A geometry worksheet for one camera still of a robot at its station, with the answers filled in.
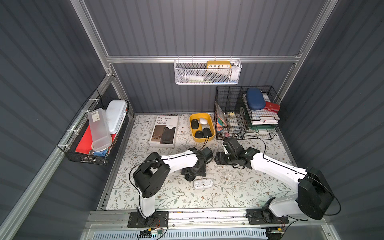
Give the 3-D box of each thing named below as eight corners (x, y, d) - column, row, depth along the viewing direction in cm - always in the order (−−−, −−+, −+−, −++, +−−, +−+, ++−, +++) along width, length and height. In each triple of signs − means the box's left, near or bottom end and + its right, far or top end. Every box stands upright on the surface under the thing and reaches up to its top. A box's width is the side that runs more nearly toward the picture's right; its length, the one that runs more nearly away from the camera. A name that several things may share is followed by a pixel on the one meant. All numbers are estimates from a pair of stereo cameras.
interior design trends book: (150, 147, 103) (148, 143, 99) (156, 119, 120) (155, 115, 116) (175, 147, 103) (174, 143, 99) (178, 119, 119) (177, 115, 116)
